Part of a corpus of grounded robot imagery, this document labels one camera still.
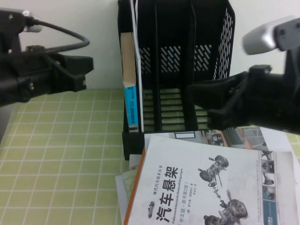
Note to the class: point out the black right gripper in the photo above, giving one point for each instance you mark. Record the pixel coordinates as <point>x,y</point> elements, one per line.
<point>274,100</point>

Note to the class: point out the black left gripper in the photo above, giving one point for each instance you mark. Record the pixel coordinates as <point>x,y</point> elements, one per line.
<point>35,70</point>

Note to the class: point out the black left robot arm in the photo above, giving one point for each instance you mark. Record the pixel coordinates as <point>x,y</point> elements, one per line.
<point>7,91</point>

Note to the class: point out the thick book with blue spine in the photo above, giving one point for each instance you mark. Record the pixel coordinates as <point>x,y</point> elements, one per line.
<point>131,105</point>

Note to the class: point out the white car suspension book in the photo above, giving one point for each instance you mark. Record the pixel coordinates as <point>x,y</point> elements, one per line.
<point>187,168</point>

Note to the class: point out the black plastic book holder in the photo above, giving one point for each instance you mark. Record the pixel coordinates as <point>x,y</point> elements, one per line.
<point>173,28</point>

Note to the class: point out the magazine with grey photo cover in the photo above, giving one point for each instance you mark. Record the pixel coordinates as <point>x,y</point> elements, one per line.
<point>248,138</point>

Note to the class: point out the small white booklet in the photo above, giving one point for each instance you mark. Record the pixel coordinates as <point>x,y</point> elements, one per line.
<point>134,161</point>

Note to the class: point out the green map sheet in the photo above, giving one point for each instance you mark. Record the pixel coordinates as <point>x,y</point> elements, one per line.
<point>129,182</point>

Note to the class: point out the plain white paper sheet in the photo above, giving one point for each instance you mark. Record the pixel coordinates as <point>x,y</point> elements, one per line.
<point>122,199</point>

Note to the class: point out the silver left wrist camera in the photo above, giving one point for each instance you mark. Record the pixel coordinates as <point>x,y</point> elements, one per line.
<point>32,23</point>

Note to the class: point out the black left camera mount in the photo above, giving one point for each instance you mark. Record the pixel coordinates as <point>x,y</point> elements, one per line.
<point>10,28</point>

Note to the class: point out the grey right camera mount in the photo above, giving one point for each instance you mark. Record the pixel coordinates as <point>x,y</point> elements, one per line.
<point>288,32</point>

